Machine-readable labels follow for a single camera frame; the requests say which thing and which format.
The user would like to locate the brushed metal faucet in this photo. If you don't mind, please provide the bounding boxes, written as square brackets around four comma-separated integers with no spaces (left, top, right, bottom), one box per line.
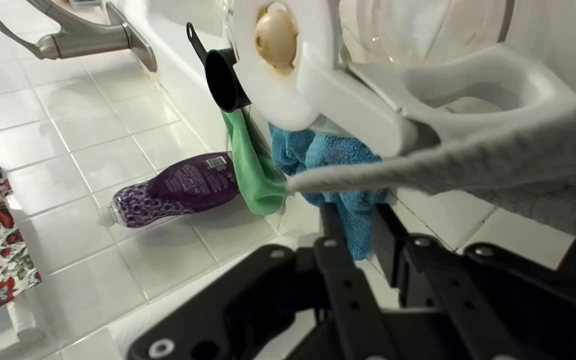
[0,0,161,73]

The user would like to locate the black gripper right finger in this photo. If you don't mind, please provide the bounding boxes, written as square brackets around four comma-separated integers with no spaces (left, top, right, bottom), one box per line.
[374,201,576,360]

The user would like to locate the blue cloth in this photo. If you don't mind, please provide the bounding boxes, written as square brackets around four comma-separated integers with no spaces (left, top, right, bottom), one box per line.
[267,121,390,262]

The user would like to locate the green cloth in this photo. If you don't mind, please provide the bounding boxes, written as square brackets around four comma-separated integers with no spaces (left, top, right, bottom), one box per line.
[223,106,291,215]

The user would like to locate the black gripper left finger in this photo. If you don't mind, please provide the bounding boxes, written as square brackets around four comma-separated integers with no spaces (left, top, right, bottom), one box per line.
[126,201,397,360]

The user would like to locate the grey quilted mat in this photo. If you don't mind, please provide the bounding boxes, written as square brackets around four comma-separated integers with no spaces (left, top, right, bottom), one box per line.
[287,92,576,235]

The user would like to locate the black plastic kitchen tool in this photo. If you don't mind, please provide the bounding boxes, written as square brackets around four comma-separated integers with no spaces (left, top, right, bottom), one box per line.
[185,20,253,113]

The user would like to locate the purple soap bottle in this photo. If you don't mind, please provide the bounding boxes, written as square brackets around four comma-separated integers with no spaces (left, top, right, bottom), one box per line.
[99,150,240,229]

